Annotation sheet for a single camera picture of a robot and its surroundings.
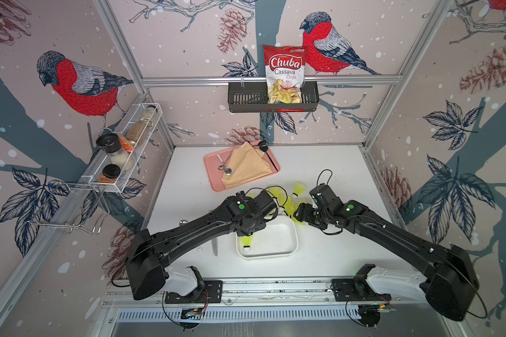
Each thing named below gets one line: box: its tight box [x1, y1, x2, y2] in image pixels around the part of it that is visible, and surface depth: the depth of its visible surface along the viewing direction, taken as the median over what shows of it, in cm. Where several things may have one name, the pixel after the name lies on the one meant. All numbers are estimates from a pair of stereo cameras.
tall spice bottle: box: [125, 105, 158, 146], surface depth 81 cm
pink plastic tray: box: [203, 139, 281, 192], surface depth 113 cm
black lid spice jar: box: [95, 132, 135, 172], surface depth 67 cm
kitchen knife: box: [211, 237, 218, 257], surface depth 87 cm
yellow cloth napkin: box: [221, 141, 273, 189], surface depth 113 cm
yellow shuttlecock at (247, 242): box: [240, 235, 253, 253], surface depth 85 cm
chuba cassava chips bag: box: [262, 44, 308, 104], surface depth 85 cm
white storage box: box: [236, 214, 299, 260], surface depth 85 cm
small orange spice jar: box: [98, 163, 121, 184], surface depth 62 cm
